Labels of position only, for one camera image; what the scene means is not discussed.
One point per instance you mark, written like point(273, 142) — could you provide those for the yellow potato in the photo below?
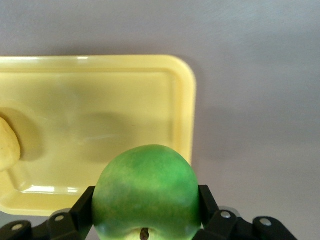
point(8, 147)

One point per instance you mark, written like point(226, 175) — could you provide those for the green apple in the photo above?
point(147, 187)

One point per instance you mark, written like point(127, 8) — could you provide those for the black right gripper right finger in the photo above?
point(212, 217)

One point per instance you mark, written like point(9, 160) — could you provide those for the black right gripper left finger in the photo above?
point(77, 215)

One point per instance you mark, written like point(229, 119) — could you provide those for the yellow plastic tray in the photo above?
point(100, 100)

